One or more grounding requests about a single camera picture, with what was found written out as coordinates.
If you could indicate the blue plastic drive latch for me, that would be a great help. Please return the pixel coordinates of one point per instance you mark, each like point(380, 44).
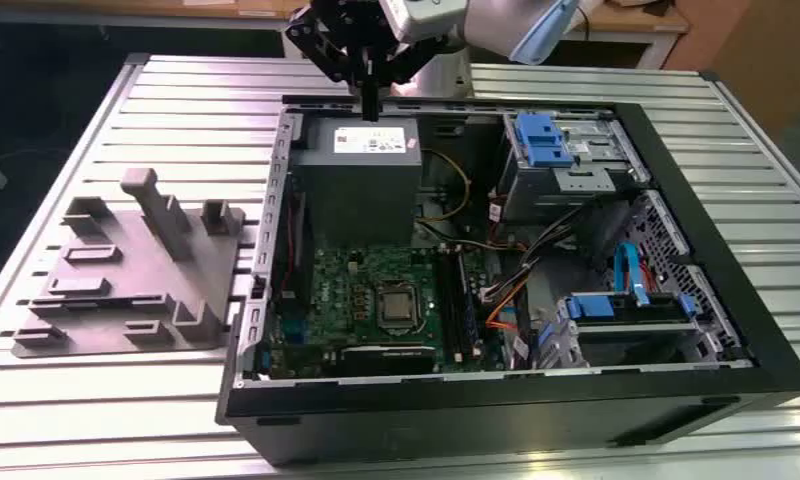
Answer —
point(540, 145)

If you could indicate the pale blue teach pendant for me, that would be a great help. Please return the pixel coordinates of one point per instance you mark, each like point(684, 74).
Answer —
point(540, 35)

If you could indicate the brown wooden cabinet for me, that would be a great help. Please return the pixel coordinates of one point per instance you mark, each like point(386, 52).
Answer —
point(760, 50)

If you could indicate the green motherboard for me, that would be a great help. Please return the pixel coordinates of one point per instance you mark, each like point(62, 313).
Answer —
point(333, 300)

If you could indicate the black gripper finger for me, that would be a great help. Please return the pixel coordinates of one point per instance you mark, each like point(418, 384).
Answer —
point(409, 62)
point(309, 42)

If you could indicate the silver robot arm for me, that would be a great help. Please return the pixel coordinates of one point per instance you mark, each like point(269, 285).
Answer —
point(440, 70)

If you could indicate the black graphics card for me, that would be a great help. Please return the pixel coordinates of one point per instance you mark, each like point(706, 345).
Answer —
point(386, 357)

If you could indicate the grey power supply box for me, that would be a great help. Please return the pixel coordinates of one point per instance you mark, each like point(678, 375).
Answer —
point(360, 200)

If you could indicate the black PC case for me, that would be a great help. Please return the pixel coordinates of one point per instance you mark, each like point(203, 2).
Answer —
point(506, 400)

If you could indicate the silver CPU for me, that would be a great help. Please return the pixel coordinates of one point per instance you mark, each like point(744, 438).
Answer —
point(397, 306)

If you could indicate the metal drive cage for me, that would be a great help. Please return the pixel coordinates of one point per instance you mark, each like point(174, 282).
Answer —
point(560, 195)

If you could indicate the grey parts rack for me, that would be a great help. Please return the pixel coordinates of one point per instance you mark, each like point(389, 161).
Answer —
point(139, 280)

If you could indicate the hard disk in blue carrier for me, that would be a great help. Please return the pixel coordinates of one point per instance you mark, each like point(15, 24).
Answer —
point(589, 307)

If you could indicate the wooden desk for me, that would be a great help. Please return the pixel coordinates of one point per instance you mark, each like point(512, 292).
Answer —
point(139, 5)

